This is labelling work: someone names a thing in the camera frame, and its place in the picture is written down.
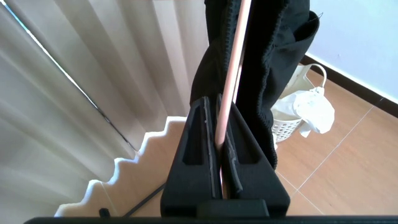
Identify heap of clothes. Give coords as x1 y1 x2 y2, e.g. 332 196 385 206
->
270 86 336 138

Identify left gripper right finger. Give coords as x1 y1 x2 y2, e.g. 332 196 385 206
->
216 93 290 218

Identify beige curtain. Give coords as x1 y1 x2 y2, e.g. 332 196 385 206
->
0 0 210 224

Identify pink clothes hanger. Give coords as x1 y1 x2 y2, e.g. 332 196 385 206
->
213 0 252 200

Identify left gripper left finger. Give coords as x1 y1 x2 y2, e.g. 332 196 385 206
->
160 96 223 218

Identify black shorts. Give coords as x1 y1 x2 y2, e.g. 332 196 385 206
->
189 0 320 170

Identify white laundry basket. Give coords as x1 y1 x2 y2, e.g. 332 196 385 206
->
270 63 328 144

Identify black clothes rack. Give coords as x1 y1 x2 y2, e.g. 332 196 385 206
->
99 182 167 218

